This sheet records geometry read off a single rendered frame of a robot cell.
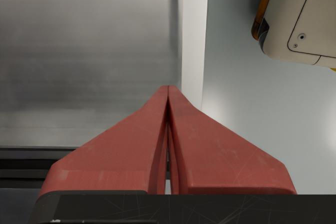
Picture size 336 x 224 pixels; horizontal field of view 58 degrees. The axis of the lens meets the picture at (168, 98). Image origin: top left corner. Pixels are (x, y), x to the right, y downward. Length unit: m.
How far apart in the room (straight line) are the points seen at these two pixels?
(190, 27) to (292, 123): 1.38
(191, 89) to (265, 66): 1.07
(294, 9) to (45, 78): 0.80
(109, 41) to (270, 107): 1.29
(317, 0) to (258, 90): 0.59
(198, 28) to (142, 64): 0.07
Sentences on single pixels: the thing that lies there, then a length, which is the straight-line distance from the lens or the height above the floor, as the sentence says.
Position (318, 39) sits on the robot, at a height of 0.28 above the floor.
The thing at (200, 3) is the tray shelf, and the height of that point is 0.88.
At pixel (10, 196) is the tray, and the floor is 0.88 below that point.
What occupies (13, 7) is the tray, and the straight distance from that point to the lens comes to 0.35.
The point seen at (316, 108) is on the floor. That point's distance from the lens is 1.64.
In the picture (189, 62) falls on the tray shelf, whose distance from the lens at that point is 0.34.
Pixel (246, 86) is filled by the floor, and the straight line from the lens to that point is 1.46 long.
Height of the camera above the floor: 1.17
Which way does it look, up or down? 53 degrees down
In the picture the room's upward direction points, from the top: 177 degrees counter-clockwise
